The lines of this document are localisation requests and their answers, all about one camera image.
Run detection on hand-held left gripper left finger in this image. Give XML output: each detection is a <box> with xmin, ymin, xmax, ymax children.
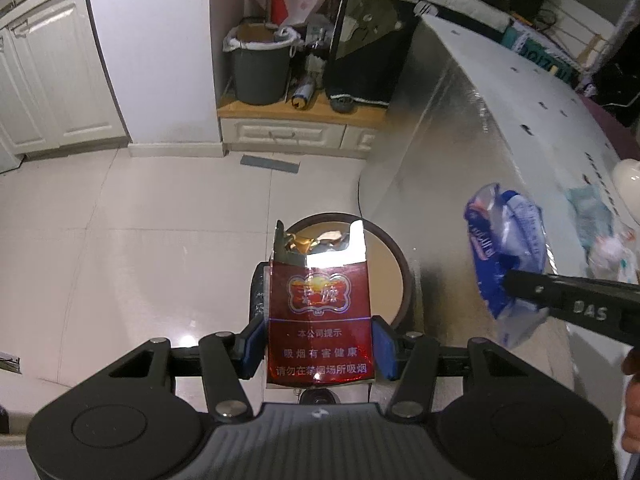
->
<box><xmin>95</xmin><ymin>262</ymin><xmax>271</xmax><ymax>422</ymax></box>

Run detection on grey rectangular floor pad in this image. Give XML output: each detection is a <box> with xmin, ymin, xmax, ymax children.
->
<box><xmin>240</xmin><ymin>154</ymin><xmax>301</xmax><ymax>174</ymax></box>

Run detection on white cabinet doors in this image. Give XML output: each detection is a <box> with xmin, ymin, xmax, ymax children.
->
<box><xmin>0</xmin><ymin>0</ymin><xmax>132</xmax><ymax>162</ymax></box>

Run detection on teal plastic wrapper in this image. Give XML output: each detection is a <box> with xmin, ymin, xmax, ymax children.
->
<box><xmin>567</xmin><ymin>182</ymin><xmax>614</xmax><ymax>249</ymax></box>

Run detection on blue plastic wrapper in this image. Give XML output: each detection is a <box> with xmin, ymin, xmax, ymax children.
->
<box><xmin>462</xmin><ymin>183</ymin><xmax>552</xmax><ymax>349</ymax></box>

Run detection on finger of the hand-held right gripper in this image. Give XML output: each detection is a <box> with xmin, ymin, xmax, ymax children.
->
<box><xmin>502</xmin><ymin>269</ymin><xmax>640</xmax><ymax>347</ymax></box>

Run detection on red cigarette pack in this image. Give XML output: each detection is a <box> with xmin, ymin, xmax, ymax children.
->
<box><xmin>265</xmin><ymin>219</ymin><xmax>376</xmax><ymax>389</ymax></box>

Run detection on clear plastic bottle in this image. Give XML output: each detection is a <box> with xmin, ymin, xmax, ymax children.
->
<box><xmin>303</xmin><ymin>14</ymin><xmax>334</xmax><ymax>57</ymax></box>

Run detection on wooden platform with white drawers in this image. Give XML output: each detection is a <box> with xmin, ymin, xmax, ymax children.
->
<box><xmin>216</xmin><ymin>91</ymin><xmax>389</xmax><ymax>159</ymax></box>

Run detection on person's right hand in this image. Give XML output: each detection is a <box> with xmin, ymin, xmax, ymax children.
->
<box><xmin>620</xmin><ymin>347</ymin><xmax>640</xmax><ymax>480</ymax></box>

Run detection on grey bucket with white liner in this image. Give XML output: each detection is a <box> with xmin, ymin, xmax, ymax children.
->
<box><xmin>222</xmin><ymin>22</ymin><xmax>305</xmax><ymax>106</ymax></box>

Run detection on black fabric bag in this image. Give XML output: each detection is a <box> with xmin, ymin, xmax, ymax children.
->
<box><xmin>324</xmin><ymin>0</ymin><xmax>422</xmax><ymax>109</ymax></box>

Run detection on teal printed box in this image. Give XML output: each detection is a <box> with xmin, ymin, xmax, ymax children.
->
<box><xmin>502</xmin><ymin>19</ymin><xmax>577</xmax><ymax>84</ymax></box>

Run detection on crumpled clear plastic wrappers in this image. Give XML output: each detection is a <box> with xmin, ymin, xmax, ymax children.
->
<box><xmin>587</xmin><ymin>220</ymin><xmax>640</xmax><ymax>284</ymax></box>

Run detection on white bowl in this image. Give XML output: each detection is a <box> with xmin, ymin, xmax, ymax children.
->
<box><xmin>612</xmin><ymin>158</ymin><xmax>640</xmax><ymax>197</ymax></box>

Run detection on silver foil sided table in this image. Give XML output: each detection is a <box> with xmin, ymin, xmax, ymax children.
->
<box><xmin>357</xmin><ymin>12</ymin><xmax>640</xmax><ymax>413</ymax></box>

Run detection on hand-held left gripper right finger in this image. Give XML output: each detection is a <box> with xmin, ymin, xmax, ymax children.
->
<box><xmin>371</xmin><ymin>315</ymin><xmax>576</xmax><ymax>419</ymax></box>

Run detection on round brown trash bin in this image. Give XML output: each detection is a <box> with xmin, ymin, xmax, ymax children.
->
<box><xmin>282</xmin><ymin>212</ymin><xmax>417</xmax><ymax>341</ymax></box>

